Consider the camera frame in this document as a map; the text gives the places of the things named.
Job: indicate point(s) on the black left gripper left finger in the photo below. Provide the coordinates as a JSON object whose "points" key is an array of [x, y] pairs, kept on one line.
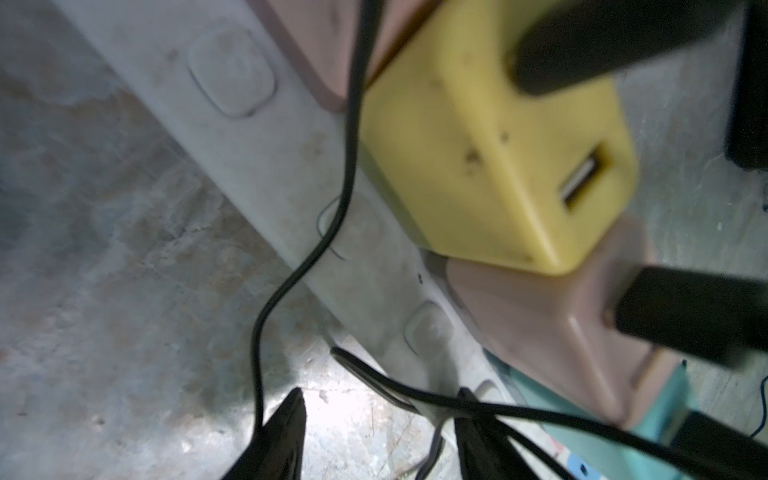
{"points": [[277, 451]]}

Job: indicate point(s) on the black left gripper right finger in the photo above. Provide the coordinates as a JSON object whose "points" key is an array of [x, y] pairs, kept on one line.
{"points": [[485, 451]]}

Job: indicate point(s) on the teal USB charger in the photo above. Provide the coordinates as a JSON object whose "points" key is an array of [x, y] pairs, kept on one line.
{"points": [[672, 421]]}

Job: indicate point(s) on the white long power strip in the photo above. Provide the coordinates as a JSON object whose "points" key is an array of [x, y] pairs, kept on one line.
{"points": [[211, 74]]}

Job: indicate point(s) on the yellow USB charger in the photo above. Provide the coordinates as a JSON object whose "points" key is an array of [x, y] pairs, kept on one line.
{"points": [[477, 170]]}

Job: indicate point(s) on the pink end USB charger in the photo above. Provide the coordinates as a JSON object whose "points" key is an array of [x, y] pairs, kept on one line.
{"points": [[317, 37]]}

